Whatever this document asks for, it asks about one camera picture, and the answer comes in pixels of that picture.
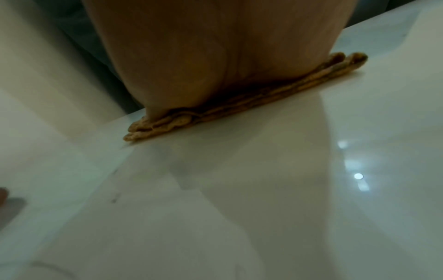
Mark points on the white table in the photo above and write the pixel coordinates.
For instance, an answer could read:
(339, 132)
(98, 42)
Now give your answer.
(277, 218)

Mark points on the person's left hand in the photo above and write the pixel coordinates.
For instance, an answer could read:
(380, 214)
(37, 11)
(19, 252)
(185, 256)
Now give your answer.
(3, 195)

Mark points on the brown checkered cloth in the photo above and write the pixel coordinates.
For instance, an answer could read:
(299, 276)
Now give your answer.
(311, 79)

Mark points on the person's right hand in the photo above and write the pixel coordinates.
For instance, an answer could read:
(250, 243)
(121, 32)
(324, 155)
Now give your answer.
(214, 49)

